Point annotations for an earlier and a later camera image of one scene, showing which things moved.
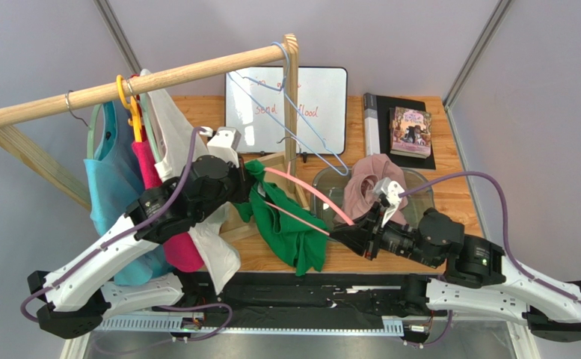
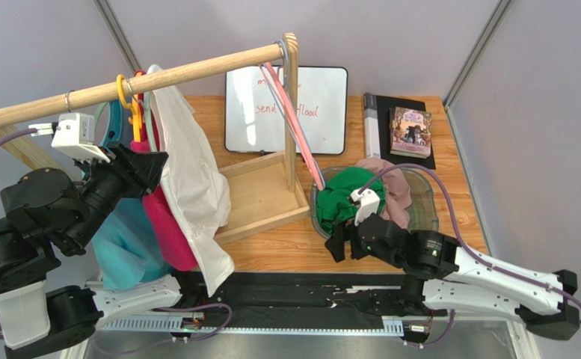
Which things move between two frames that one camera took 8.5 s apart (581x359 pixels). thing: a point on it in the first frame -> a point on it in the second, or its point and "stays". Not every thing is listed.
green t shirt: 283,222 -> 333,205
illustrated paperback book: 410,132 stays
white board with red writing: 255,105 stays
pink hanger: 294,218 -> 295,122
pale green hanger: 145,104 stays
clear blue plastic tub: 330,182 stays
